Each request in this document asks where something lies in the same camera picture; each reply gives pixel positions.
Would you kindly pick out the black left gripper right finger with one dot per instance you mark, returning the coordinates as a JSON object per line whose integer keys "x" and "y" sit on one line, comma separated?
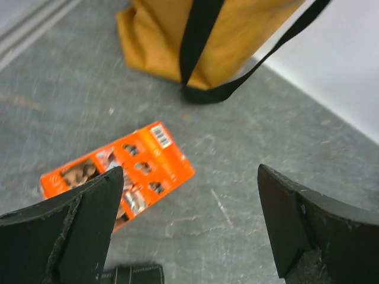
{"x": 315, "y": 238}

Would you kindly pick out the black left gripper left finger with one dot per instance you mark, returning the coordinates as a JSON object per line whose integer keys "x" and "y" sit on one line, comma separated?
{"x": 63, "y": 239}

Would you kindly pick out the black leather card holder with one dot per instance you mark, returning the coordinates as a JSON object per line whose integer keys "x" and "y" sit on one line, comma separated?
{"x": 146, "y": 274}

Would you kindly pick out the orange printed box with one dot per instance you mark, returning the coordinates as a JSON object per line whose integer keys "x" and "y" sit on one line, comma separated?
{"x": 153, "y": 166}

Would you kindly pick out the mustard tote bag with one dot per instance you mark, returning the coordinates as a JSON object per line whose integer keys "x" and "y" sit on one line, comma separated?
{"x": 199, "y": 44}

